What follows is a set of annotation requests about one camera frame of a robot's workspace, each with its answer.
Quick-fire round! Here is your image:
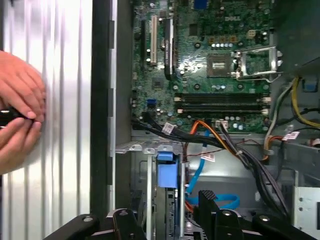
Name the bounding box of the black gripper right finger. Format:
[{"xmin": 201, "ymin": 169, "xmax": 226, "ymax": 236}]
[{"xmin": 198, "ymin": 189, "xmax": 313, "ymax": 240}]

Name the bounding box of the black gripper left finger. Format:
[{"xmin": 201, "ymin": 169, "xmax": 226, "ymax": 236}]
[{"xmin": 44, "ymin": 191, "xmax": 147, "ymax": 240}]

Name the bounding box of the hard disk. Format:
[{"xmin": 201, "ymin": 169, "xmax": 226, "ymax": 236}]
[{"xmin": 155, "ymin": 145, "xmax": 200, "ymax": 240}]

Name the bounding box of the small round black tool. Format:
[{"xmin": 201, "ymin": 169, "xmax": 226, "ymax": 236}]
[{"xmin": 0, "ymin": 106, "xmax": 36, "ymax": 130}]

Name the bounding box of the grey metal disk bay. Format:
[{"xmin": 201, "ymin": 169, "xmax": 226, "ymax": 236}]
[{"xmin": 114, "ymin": 139, "xmax": 159, "ymax": 240}]

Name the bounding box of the person's right hand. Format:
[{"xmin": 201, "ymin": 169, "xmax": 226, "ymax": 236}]
[{"xmin": 0, "ymin": 117, "xmax": 43, "ymax": 176}]

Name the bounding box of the person's left hand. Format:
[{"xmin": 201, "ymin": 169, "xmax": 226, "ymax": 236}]
[{"xmin": 0, "ymin": 49, "xmax": 48, "ymax": 121}]

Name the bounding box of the white red barcode label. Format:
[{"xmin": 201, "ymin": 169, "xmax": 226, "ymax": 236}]
[
  {"xmin": 160, "ymin": 122, "xmax": 175, "ymax": 135},
  {"xmin": 200, "ymin": 153, "xmax": 216, "ymax": 164},
  {"xmin": 283, "ymin": 130, "xmax": 300, "ymax": 141}
]

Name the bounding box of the grey metal drive cage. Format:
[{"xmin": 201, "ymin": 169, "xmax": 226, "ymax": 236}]
[{"xmin": 281, "ymin": 139, "xmax": 320, "ymax": 240}]

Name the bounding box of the motherboard RAM slot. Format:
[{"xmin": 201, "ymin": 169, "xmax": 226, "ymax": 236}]
[
  {"xmin": 176, "ymin": 103, "xmax": 271, "ymax": 115},
  {"xmin": 174, "ymin": 92, "xmax": 273, "ymax": 104}
]

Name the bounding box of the black open PC case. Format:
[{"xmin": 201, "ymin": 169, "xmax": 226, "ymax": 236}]
[{"xmin": 89, "ymin": 0, "xmax": 320, "ymax": 240}]

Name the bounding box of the black square chip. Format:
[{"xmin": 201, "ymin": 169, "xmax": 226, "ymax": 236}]
[{"xmin": 151, "ymin": 76, "xmax": 164, "ymax": 89}]

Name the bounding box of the CPU socket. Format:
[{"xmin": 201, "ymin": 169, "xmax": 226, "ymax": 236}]
[{"xmin": 206, "ymin": 53, "xmax": 237, "ymax": 79}]

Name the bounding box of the green motherboard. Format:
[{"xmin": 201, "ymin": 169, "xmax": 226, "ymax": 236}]
[{"xmin": 131, "ymin": 0, "xmax": 273, "ymax": 135}]

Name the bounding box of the metal socket cover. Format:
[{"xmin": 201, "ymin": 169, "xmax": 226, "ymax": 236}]
[{"xmin": 234, "ymin": 45, "xmax": 285, "ymax": 81}]

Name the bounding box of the black expansion slot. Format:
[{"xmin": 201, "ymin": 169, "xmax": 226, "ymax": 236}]
[{"xmin": 140, "ymin": 19, "xmax": 148, "ymax": 65}]

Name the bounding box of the white expansion slot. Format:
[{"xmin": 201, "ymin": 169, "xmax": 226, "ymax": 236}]
[{"xmin": 149, "ymin": 14, "xmax": 159, "ymax": 68}]

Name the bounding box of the grey power supply box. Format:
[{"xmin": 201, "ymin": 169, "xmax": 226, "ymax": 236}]
[{"xmin": 269, "ymin": 0, "xmax": 320, "ymax": 73}]

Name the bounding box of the black cable bundle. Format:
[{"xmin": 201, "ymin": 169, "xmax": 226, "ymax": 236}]
[{"xmin": 130, "ymin": 117, "xmax": 291, "ymax": 221}]

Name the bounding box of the blue flat data wire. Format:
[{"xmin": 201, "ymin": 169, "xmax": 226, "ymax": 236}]
[{"xmin": 185, "ymin": 129, "xmax": 241, "ymax": 209}]

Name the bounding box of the orange red yellow power wire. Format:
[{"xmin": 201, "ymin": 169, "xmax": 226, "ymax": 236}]
[{"xmin": 189, "ymin": 119, "xmax": 242, "ymax": 157}]

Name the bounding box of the grey wire bundle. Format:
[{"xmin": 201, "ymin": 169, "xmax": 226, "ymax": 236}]
[{"xmin": 263, "ymin": 81, "xmax": 296, "ymax": 162}]

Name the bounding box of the wire locking lever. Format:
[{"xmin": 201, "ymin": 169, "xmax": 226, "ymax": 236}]
[{"xmin": 234, "ymin": 71, "xmax": 285, "ymax": 84}]

